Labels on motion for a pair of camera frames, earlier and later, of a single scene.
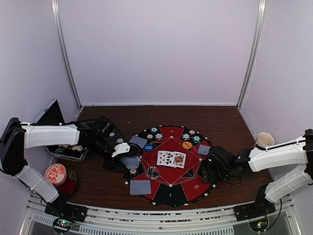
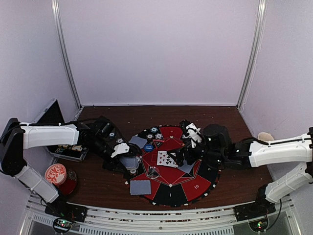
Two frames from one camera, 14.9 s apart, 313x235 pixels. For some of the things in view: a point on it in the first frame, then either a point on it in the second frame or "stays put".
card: x=141 y=141 stays put
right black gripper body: x=223 y=174 -> x=191 y=159
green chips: x=154 y=129 stays put
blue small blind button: x=148 y=147 stays put
